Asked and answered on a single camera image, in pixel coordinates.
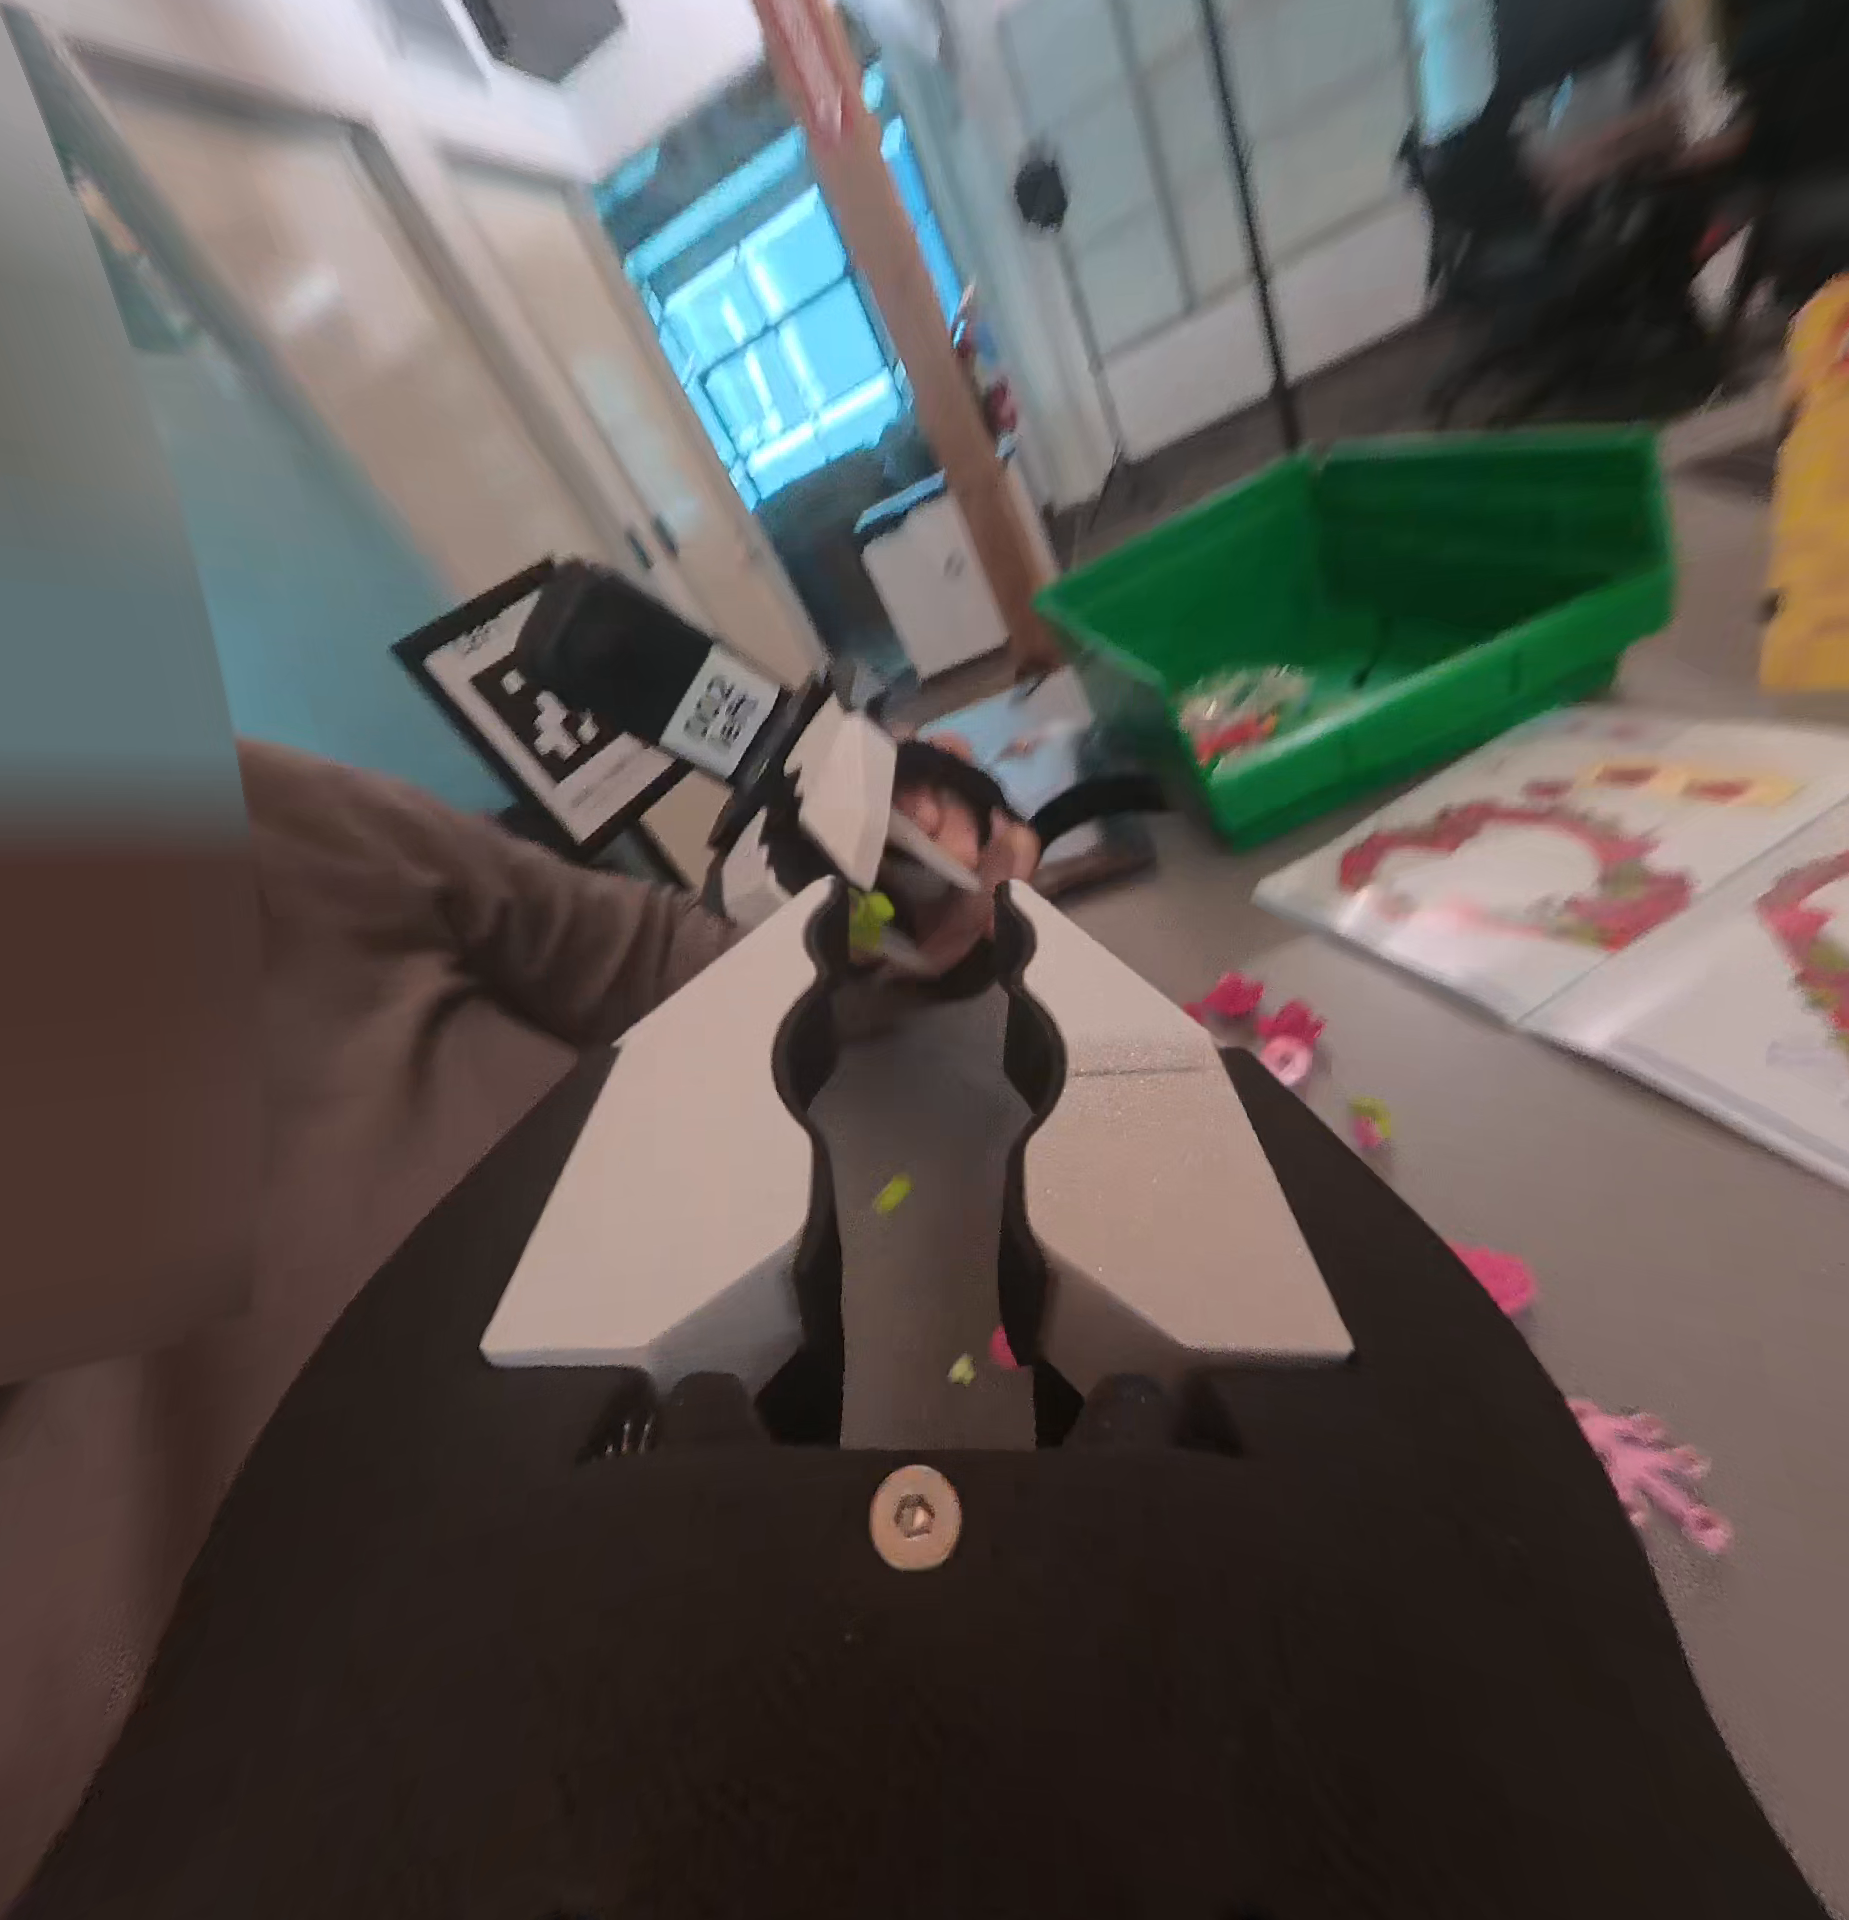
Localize lego instruction booklet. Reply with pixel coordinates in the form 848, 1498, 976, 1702
1255, 705, 1849, 1210

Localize white cabinet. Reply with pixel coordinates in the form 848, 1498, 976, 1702
857, 470, 1016, 684

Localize black curved strap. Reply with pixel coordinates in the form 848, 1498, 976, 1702
1026, 773, 1168, 901

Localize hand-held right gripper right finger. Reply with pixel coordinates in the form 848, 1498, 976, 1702
998, 882, 1356, 1449

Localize person's left hand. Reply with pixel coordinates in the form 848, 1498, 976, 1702
846, 778, 1044, 998

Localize green bin with lego pieces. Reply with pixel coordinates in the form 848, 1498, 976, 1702
1033, 424, 1680, 853

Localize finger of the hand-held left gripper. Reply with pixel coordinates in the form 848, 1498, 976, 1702
787, 710, 906, 891
875, 819, 991, 901

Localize black light stand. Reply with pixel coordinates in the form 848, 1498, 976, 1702
1195, 0, 1309, 452

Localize plain pink lego branch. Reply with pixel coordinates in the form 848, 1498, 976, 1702
1570, 1397, 1737, 1559

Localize magenta lego rose cluster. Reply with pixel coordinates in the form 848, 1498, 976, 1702
1186, 971, 1329, 1057

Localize yellow lego box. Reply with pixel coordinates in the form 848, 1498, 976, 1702
1756, 268, 1849, 694

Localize wooden beam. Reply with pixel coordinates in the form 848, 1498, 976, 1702
752, 0, 1068, 675

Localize pink lego heart plate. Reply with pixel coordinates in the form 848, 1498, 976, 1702
1449, 1242, 1541, 1320

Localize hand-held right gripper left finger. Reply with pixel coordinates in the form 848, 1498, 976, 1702
479, 879, 848, 1449

